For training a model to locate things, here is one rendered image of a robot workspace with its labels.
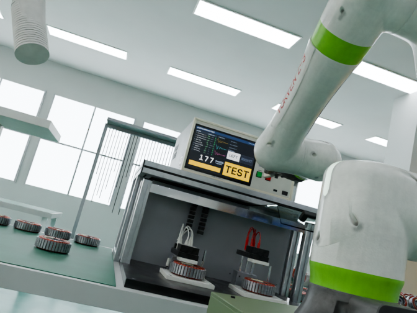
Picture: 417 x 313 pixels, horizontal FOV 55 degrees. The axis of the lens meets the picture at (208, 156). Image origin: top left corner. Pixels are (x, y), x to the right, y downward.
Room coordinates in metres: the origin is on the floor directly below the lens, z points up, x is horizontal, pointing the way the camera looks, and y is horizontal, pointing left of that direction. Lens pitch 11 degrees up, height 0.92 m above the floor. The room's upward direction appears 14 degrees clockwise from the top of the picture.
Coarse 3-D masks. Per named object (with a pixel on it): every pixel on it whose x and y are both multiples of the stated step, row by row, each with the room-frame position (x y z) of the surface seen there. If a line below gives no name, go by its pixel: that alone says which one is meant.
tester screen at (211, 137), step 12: (204, 132) 1.41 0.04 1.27; (216, 132) 1.42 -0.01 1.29; (192, 144) 1.41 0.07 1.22; (204, 144) 1.42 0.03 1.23; (216, 144) 1.43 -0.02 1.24; (228, 144) 1.43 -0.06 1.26; (240, 144) 1.44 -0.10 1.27; (252, 144) 1.45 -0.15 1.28; (192, 156) 1.41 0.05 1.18; (216, 156) 1.43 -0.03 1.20; (252, 156) 1.46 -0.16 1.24; (204, 168) 1.42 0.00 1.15; (240, 180) 1.45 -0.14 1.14
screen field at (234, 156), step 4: (228, 152) 1.44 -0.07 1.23; (232, 152) 1.44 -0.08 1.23; (228, 156) 1.44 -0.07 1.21; (232, 156) 1.44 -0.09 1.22; (236, 156) 1.44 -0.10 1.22; (240, 156) 1.45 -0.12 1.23; (244, 156) 1.45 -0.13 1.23; (236, 160) 1.44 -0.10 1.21; (240, 160) 1.45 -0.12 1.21; (244, 160) 1.45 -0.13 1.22; (248, 160) 1.45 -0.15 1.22; (252, 160) 1.46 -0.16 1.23; (248, 164) 1.45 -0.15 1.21; (252, 164) 1.46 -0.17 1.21
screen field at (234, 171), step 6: (228, 168) 1.44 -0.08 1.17; (234, 168) 1.44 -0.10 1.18; (240, 168) 1.45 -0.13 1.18; (246, 168) 1.45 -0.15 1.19; (222, 174) 1.44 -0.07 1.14; (228, 174) 1.44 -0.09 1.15; (234, 174) 1.44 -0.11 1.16; (240, 174) 1.45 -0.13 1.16; (246, 174) 1.45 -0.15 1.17; (246, 180) 1.45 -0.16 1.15
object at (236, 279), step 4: (236, 272) 1.46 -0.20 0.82; (240, 272) 1.46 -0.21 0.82; (244, 272) 1.48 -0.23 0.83; (232, 276) 1.50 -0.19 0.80; (236, 276) 1.46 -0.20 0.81; (240, 276) 1.46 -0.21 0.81; (244, 276) 1.46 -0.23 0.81; (248, 276) 1.46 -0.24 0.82; (252, 276) 1.47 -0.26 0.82; (256, 276) 1.47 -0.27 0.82; (232, 280) 1.49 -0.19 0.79; (236, 280) 1.46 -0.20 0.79; (240, 280) 1.46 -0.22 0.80; (236, 284) 1.46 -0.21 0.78; (240, 284) 1.46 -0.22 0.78
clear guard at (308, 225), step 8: (256, 208) 1.49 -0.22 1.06; (264, 208) 1.41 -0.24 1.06; (272, 208) 1.35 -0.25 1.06; (280, 208) 1.23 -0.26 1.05; (288, 208) 1.24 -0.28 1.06; (280, 216) 1.20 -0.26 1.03; (288, 216) 1.22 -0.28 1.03; (296, 216) 1.23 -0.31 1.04; (288, 224) 1.19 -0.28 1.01; (296, 224) 1.20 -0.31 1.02; (304, 224) 1.22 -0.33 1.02; (312, 224) 1.23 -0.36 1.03
